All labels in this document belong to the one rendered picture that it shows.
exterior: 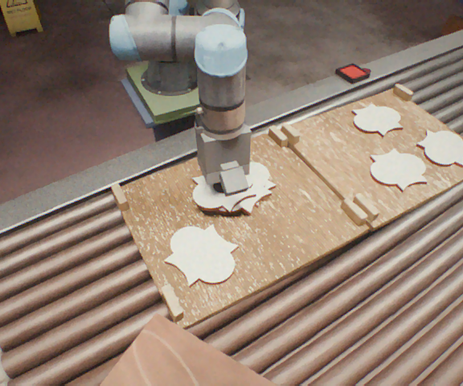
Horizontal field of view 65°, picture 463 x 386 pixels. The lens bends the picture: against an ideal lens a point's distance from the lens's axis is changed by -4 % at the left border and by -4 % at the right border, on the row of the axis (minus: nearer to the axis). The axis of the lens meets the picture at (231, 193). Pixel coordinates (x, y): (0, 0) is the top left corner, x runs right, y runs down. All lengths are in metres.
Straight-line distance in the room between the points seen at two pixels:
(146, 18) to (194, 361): 0.52
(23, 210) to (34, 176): 1.54
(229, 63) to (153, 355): 0.41
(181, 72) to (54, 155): 1.52
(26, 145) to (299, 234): 2.20
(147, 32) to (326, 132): 0.51
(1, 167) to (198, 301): 2.09
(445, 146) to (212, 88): 0.64
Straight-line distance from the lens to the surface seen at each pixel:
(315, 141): 0.94
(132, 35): 0.67
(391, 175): 0.89
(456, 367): 0.72
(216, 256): 0.69
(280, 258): 0.70
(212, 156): 0.66
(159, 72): 1.16
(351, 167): 0.89
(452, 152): 1.02
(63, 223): 0.85
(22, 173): 2.50
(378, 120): 1.04
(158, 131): 1.27
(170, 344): 0.52
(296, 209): 0.78
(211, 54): 0.56
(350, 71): 1.26
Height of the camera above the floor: 1.52
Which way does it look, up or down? 48 degrees down
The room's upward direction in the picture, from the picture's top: straight up
